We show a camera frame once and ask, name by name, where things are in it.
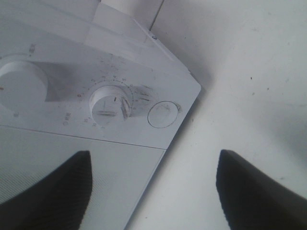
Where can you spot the lower white timer knob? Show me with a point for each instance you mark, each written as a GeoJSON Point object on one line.
{"type": "Point", "coordinates": [109, 105]}

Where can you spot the upper white power knob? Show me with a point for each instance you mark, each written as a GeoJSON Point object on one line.
{"type": "Point", "coordinates": [23, 86]}

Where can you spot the white microwave oven body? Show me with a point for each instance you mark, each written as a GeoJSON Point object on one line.
{"type": "Point", "coordinates": [82, 46]}

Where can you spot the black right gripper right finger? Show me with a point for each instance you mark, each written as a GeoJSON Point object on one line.
{"type": "Point", "coordinates": [251, 200]}

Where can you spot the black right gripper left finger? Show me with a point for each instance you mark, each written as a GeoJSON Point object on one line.
{"type": "Point", "coordinates": [57, 202]}

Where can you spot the white microwave door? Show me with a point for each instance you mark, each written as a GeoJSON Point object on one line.
{"type": "Point", "coordinates": [120, 172]}

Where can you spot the round door release button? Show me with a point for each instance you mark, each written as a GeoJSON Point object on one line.
{"type": "Point", "coordinates": [162, 114]}

